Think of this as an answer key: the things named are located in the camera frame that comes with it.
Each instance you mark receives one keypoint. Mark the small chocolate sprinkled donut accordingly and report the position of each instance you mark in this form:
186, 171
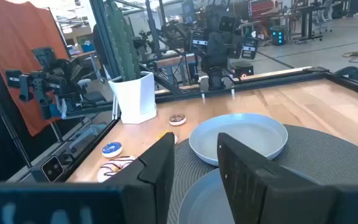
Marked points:
177, 119

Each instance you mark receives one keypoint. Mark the blue-lit black device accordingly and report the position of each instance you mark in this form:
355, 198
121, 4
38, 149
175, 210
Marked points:
278, 35

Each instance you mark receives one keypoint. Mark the black box with red light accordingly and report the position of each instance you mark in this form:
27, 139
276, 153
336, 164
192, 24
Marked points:
242, 69

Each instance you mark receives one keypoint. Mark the red cabinet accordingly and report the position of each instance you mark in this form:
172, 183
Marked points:
261, 9

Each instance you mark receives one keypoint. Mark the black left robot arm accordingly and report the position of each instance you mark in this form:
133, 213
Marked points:
216, 76

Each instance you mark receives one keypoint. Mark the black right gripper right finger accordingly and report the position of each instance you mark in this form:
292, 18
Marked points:
253, 186

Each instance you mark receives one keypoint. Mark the background black robot arm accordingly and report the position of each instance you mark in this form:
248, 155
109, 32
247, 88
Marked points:
54, 81

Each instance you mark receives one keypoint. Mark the black background desk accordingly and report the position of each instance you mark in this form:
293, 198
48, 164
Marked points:
306, 21

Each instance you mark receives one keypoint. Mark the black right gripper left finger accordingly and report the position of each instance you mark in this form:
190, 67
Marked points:
148, 186

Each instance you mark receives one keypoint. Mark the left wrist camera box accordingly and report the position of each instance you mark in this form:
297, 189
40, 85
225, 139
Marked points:
227, 23

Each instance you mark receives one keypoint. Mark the table-level camera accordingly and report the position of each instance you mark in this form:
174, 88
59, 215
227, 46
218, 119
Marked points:
52, 169

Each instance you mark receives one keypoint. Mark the white angular plant pot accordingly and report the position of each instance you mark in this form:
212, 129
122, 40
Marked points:
135, 99

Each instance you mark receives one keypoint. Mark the black table frame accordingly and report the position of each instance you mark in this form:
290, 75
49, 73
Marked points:
259, 82

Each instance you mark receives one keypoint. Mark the grey woven round placemat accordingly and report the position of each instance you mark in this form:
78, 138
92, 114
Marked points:
322, 155

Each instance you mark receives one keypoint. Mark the small blue sprinkled donut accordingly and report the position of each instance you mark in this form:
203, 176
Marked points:
112, 149

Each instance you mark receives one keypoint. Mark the orange fabric panel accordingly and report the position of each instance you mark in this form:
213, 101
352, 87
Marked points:
17, 46

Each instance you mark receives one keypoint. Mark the green cactus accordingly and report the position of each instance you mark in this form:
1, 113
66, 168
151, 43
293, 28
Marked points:
123, 46

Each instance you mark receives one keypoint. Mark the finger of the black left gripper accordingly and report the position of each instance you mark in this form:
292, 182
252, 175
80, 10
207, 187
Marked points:
250, 48
199, 42

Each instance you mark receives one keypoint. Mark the large pink chocolate-drizzled donut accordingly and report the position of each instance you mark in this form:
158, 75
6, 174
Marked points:
110, 171

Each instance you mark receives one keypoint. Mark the grey round plate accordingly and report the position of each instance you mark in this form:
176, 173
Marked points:
238, 137
204, 202

